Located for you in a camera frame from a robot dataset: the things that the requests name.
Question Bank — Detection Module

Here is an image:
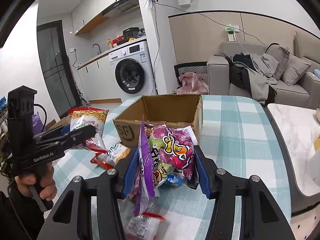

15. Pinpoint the brown SF cardboard box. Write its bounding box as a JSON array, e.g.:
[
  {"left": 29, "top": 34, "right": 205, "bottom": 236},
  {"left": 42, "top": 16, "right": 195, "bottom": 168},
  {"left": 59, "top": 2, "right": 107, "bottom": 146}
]
[{"left": 113, "top": 94, "right": 203, "bottom": 147}]

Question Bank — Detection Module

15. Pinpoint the wall socket with green plug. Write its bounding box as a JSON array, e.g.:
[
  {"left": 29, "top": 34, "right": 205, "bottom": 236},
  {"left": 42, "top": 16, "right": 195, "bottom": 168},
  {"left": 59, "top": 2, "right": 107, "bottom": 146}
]
[{"left": 225, "top": 24, "right": 240, "bottom": 42}]

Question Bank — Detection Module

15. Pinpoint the blue Oreo packet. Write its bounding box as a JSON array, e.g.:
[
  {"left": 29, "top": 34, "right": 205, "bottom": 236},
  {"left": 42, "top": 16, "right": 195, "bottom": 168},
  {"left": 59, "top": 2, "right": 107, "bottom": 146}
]
[{"left": 164, "top": 173, "right": 184, "bottom": 186}]

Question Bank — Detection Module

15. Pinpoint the black patterned chair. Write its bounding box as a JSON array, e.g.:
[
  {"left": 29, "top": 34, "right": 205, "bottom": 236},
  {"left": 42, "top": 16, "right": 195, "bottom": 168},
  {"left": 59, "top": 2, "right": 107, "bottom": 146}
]
[{"left": 174, "top": 61, "right": 208, "bottom": 86}]

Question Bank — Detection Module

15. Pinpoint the white kitchen cabinet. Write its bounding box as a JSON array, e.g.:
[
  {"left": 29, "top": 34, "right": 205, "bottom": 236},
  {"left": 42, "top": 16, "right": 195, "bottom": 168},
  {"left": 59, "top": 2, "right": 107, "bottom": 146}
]
[{"left": 79, "top": 56, "right": 121, "bottom": 101}]

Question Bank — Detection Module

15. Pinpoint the purple snack bag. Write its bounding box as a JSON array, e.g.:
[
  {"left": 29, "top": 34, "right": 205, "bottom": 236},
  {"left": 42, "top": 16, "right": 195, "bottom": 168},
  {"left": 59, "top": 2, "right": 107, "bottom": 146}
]
[{"left": 129, "top": 122, "right": 199, "bottom": 216}]

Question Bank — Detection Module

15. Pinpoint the grey clothes pile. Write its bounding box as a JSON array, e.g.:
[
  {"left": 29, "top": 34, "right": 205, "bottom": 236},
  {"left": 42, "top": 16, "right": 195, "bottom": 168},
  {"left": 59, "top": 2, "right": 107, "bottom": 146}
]
[{"left": 226, "top": 53, "right": 278, "bottom": 106}]

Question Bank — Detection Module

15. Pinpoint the white washing machine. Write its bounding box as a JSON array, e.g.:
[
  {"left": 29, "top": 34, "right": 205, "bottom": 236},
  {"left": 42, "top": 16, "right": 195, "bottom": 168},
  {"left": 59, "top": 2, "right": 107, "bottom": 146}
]
[{"left": 109, "top": 40, "right": 158, "bottom": 102}]

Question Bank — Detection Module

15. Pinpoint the range hood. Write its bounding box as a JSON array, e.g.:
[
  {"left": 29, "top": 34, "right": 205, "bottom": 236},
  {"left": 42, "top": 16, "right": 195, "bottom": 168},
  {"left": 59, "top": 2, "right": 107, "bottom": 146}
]
[{"left": 101, "top": 0, "right": 139, "bottom": 17}]

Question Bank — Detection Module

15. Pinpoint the black glass door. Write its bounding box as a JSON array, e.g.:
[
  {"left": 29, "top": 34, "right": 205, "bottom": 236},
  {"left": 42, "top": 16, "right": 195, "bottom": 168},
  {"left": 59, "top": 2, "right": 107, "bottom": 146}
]
[{"left": 37, "top": 20, "right": 80, "bottom": 118}]

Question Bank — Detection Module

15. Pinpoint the light blue pillow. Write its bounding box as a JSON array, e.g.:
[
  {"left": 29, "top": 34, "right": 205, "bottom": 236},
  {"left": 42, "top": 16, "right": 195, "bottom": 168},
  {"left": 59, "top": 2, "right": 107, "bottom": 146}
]
[{"left": 313, "top": 69, "right": 320, "bottom": 79}]

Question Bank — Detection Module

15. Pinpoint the teal plaid tablecloth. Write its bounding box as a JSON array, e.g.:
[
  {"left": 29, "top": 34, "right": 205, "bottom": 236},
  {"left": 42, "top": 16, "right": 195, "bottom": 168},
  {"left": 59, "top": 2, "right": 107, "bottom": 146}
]
[{"left": 54, "top": 95, "right": 291, "bottom": 239}]

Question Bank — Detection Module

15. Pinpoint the white noodle snack bag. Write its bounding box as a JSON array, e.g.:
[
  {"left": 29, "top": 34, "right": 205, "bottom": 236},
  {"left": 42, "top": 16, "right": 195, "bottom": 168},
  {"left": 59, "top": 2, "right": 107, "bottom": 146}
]
[{"left": 68, "top": 107, "right": 108, "bottom": 153}]

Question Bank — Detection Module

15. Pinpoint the small cardboard box on floor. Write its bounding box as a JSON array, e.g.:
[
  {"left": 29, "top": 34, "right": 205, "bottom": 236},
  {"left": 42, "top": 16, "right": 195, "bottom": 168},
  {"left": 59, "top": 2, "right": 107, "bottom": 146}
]
[{"left": 45, "top": 115, "right": 71, "bottom": 130}]

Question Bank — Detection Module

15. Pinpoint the person's left hand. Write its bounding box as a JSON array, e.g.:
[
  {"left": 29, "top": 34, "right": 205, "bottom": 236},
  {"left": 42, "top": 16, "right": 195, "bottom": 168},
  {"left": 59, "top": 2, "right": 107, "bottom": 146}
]
[{"left": 15, "top": 162, "right": 58, "bottom": 202}]

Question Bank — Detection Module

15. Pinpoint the grey sofa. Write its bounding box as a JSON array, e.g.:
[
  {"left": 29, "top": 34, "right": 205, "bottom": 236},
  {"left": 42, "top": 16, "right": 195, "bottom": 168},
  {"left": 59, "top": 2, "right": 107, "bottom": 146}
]
[{"left": 207, "top": 31, "right": 319, "bottom": 109}]

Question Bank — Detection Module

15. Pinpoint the grey cushion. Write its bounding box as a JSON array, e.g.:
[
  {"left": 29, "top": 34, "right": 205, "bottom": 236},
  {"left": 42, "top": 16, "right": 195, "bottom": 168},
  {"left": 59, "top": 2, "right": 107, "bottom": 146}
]
[{"left": 281, "top": 54, "right": 311, "bottom": 86}]

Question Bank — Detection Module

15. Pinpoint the pink cloth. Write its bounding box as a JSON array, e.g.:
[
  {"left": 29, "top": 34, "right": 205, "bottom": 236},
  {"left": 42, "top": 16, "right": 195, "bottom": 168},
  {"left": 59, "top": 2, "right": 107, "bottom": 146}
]
[{"left": 173, "top": 72, "right": 209, "bottom": 95}]

